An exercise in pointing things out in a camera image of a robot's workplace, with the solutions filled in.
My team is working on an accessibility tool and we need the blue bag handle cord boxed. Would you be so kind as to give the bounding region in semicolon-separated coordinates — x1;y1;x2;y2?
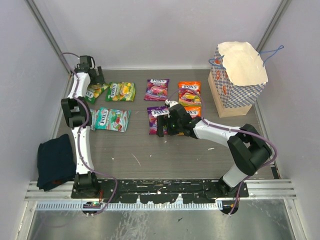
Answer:
257;44;285;68
208;54;227;71

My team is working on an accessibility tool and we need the orange Fox's candy packet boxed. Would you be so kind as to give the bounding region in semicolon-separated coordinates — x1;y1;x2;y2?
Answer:
184;106;202;118

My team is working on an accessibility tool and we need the aluminium rail frame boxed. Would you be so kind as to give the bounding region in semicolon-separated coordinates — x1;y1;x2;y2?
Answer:
24;179;296;204

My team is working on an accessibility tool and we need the green snack packet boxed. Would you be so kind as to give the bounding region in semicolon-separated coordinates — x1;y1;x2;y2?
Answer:
105;82;136;102
85;83;110;104

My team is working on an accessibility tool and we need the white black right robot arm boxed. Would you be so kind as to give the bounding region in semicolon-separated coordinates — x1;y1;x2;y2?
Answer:
154;100;272;197

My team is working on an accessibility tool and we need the orange snack packet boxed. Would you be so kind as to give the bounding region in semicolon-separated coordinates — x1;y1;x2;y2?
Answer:
178;81;202;107

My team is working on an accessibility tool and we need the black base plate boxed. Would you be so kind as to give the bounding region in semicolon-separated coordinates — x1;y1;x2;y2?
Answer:
71;179;239;204

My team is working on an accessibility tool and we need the perforated cable duct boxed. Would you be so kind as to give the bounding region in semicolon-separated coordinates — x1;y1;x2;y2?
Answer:
35;201;223;211

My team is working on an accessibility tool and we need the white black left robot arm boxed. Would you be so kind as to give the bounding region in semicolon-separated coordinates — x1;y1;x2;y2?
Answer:
61;52;104;198

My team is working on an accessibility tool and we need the dark blue folded cloth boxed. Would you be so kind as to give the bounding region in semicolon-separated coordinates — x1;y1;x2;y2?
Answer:
37;134;76;192

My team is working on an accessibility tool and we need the teal mint candy packet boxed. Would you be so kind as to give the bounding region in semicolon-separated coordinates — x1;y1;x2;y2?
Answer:
90;108;97;131
95;107;131;133

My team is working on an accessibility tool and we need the purple snack packet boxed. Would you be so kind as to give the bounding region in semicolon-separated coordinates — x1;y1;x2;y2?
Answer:
147;106;169;135
144;78;170;101

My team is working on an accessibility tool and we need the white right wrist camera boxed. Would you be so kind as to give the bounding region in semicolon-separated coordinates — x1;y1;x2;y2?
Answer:
164;99;178;109

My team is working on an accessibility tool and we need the checkered paper bag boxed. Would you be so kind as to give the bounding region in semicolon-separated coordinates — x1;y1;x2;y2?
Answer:
208;41;268;118

